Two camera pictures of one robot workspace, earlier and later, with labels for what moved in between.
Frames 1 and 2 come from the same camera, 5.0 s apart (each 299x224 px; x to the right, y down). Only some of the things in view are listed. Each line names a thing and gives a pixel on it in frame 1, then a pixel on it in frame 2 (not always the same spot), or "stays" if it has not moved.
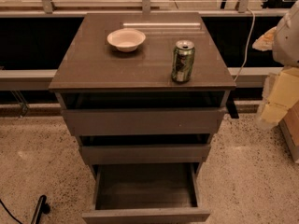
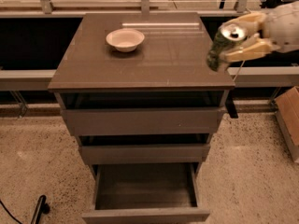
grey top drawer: (144, 121) stays
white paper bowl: (126, 39) stays
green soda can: (182, 61) -> (227, 36)
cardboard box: (290, 126) stays
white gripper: (287, 41) -> (284, 28)
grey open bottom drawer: (147, 193) stays
